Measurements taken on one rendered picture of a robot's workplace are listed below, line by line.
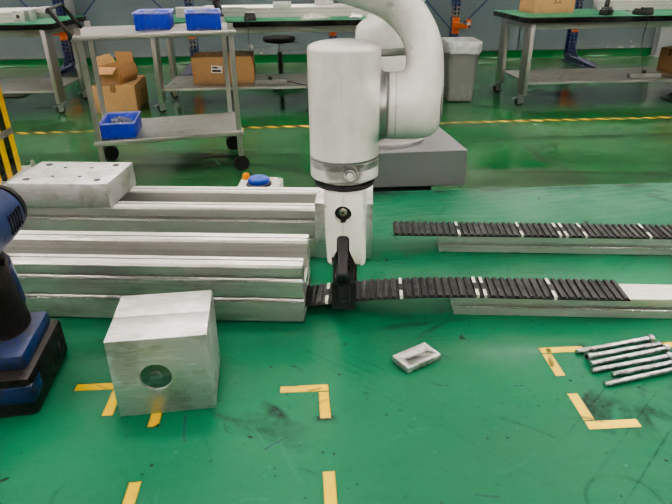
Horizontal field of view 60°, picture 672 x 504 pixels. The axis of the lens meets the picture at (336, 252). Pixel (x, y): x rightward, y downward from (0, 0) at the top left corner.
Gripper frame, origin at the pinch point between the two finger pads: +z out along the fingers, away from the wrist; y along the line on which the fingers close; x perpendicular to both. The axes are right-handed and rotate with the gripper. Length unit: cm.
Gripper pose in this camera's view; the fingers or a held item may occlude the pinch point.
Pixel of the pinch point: (344, 285)
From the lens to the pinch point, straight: 79.1
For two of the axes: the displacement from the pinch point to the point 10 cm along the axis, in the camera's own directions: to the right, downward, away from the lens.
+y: 0.5, -4.4, 9.0
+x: -10.0, -0.1, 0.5
